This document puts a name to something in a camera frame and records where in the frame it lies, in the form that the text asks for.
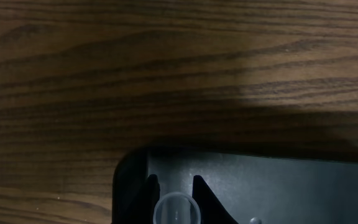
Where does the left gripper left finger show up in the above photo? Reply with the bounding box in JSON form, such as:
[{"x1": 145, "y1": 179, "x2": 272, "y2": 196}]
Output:
[{"x1": 126, "y1": 174, "x2": 161, "y2": 224}]

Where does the clear test tube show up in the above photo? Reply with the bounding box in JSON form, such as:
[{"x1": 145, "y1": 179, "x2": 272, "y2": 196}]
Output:
[{"x1": 152, "y1": 192, "x2": 202, "y2": 224}]

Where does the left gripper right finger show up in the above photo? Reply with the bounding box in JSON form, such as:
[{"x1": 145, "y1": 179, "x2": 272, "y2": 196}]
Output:
[{"x1": 192, "y1": 174, "x2": 239, "y2": 224}]

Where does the black tray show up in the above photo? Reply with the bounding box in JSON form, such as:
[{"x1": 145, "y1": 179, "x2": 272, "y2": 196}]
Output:
[{"x1": 111, "y1": 145, "x2": 358, "y2": 224}]

